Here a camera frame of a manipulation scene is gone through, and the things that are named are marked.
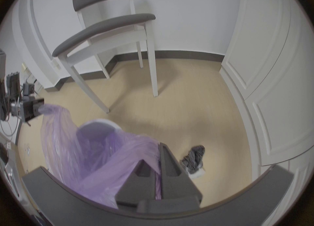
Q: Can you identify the crumpled white paper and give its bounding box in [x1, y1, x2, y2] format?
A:
[189, 167, 206, 180]

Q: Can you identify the black cable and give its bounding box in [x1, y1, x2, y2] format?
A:
[0, 118, 22, 137]

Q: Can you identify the black plastic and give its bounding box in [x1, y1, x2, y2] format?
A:
[180, 145, 206, 174]

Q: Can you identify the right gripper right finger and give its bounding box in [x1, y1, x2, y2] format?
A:
[159, 143, 203, 208]

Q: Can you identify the white chair with grey seat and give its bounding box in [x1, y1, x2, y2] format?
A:
[52, 0, 158, 114]

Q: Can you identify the purple plastic bag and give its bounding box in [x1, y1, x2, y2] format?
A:
[40, 104, 163, 209]

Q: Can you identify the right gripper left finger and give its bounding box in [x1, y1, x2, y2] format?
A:
[115, 159, 158, 208]

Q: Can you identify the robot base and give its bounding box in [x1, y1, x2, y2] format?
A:
[0, 142, 25, 201]

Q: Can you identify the white chest of drawers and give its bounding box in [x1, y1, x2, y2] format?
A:
[21, 63, 43, 90]

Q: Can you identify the white wardrobe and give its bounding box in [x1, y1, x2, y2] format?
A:
[219, 0, 314, 189]

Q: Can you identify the white trash bin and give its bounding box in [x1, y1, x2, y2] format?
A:
[76, 119, 123, 162]

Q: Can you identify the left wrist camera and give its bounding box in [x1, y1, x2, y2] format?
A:
[23, 82, 37, 96]

